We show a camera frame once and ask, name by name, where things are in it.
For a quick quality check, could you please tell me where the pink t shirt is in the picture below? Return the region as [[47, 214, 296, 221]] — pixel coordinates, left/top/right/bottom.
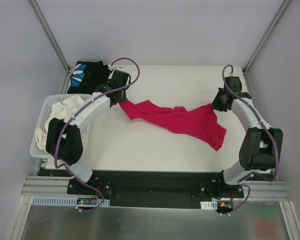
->
[[119, 100, 227, 151]]

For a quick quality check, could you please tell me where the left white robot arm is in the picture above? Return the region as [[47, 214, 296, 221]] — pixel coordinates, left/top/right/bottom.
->
[[45, 70, 131, 195]]

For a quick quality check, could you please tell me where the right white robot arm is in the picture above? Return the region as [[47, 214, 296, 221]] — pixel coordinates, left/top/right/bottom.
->
[[212, 76, 283, 198]]

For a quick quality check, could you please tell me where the black folded t shirt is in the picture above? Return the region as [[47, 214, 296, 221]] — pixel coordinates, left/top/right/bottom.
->
[[67, 60, 111, 95]]

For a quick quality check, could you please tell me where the cream t shirt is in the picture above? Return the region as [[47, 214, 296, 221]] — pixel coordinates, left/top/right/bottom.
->
[[34, 95, 92, 154]]

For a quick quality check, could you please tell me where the white plastic laundry basket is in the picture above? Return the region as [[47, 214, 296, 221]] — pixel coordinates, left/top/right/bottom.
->
[[29, 93, 94, 159]]

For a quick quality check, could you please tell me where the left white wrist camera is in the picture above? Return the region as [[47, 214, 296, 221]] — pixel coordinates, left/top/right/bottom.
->
[[109, 65, 123, 72]]

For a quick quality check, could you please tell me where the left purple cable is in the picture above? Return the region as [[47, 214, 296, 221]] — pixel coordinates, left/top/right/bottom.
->
[[53, 57, 141, 213]]

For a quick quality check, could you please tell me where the right white cable duct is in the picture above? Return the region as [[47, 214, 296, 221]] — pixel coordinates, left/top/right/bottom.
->
[[200, 201, 218, 210]]

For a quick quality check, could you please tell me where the white cable duct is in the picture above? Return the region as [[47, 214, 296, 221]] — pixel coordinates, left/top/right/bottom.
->
[[200, 201, 218, 210], [32, 196, 110, 208]]

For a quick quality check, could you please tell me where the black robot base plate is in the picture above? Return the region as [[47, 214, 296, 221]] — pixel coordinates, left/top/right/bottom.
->
[[67, 170, 244, 209]]

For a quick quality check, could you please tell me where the left aluminium frame post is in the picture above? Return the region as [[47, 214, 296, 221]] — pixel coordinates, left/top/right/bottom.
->
[[27, 0, 70, 73]]

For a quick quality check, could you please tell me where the aluminium frame post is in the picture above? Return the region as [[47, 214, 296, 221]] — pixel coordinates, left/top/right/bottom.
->
[[242, 0, 293, 76], [27, 0, 70, 73]]

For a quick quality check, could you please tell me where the right aluminium frame post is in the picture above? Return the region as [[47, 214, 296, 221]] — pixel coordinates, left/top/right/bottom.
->
[[242, 0, 293, 76]]

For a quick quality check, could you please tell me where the left white cable duct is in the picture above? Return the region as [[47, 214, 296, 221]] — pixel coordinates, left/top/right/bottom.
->
[[32, 196, 110, 208]]

